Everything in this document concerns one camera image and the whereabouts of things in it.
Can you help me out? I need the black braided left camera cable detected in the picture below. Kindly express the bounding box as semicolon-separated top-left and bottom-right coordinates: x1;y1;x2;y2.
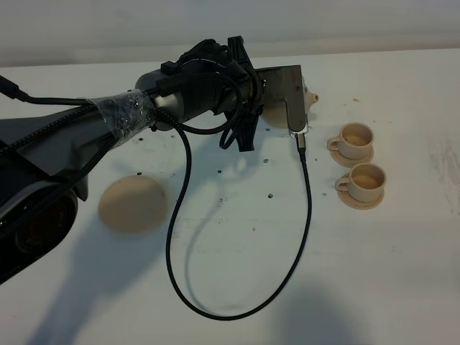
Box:
0;75;313;321

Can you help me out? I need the beige cup saucer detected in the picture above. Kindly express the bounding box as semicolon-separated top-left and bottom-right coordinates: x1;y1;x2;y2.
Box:
329;147;374;168
337;190;385;211

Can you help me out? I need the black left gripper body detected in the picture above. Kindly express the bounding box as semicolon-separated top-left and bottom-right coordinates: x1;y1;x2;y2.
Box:
219;36;264;152

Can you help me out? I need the beige far teacup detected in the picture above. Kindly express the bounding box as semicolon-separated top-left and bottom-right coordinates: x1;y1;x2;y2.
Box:
327;122;374;160

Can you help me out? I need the beige teapot saucer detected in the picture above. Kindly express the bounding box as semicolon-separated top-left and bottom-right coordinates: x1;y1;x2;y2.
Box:
98;175;168;235

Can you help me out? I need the beige near teacup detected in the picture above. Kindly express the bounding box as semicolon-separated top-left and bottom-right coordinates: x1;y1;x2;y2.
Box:
335;162;387;203

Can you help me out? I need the beige teacup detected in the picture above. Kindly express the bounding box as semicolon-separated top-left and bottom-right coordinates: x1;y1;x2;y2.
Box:
327;122;374;160
335;162;387;203

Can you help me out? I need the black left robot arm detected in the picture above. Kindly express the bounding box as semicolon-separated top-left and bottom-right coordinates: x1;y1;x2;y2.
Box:
1;36;262;281

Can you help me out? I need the beige far cup saucer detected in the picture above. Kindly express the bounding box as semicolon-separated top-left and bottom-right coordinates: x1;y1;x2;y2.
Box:
329;147;374;168

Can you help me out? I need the beige teapot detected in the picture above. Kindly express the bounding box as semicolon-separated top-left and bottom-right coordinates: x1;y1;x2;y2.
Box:
262;85;319;129

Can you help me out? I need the beige near cup saucer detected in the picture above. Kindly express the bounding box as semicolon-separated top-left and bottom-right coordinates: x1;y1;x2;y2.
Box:
337;190;385;211

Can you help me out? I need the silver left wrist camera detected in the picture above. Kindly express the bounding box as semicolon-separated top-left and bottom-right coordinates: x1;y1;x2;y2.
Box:
256;65;308;134

